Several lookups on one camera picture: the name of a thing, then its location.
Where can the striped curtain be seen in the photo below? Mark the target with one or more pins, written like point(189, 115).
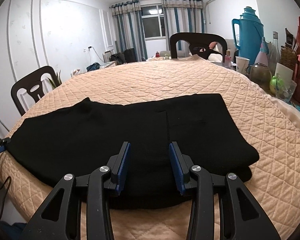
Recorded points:
point(183, 16)
point(128, 26)

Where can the blue thermos jug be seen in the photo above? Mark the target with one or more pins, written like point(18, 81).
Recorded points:
point(247, 33)

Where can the window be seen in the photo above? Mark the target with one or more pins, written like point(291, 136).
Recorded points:
point(153, 21)

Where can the glass jar with green toy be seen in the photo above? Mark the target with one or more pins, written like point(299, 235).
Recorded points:
point(282, 89)

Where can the dark chair right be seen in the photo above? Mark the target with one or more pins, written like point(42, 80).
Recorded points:
point(198, 44)

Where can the dark chair left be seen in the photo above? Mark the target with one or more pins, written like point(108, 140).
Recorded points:
point(33, 85)

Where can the wicker basket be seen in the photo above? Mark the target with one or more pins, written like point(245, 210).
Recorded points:
point(288, 57)

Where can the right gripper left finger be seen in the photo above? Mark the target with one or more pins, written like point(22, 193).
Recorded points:
point(118, 165)

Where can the white paper cup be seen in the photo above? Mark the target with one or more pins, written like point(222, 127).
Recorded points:
point(242, 64)

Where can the glass teapot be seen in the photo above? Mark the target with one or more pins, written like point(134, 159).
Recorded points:
point(260, 74)

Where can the black bags by window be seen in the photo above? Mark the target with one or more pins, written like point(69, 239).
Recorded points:
point(128, 56)

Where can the striped curtain left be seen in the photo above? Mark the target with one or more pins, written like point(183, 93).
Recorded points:
point(128, 26)

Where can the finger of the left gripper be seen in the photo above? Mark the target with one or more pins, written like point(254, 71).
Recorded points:
point(7, 141)

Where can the striped curtain right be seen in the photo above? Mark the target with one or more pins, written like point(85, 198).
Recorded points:
point(183, 16)

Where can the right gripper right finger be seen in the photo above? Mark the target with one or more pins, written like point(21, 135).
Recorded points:
point(181, 165)

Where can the dark chair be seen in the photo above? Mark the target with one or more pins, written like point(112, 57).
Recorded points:
point(33, 85)
point(198, 44)

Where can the green potted plant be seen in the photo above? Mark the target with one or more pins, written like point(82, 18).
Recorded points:
point(55, 82)

